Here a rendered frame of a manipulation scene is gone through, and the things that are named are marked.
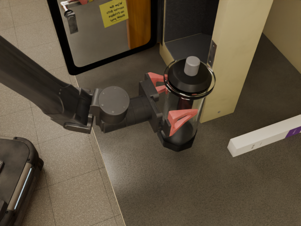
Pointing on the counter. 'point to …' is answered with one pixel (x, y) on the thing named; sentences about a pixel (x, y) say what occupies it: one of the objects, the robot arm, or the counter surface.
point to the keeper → (212, 54)
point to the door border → (105, 58)
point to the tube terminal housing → (230, 51)
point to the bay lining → (189, 18)
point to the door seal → (105, 60)
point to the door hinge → (160, 21)
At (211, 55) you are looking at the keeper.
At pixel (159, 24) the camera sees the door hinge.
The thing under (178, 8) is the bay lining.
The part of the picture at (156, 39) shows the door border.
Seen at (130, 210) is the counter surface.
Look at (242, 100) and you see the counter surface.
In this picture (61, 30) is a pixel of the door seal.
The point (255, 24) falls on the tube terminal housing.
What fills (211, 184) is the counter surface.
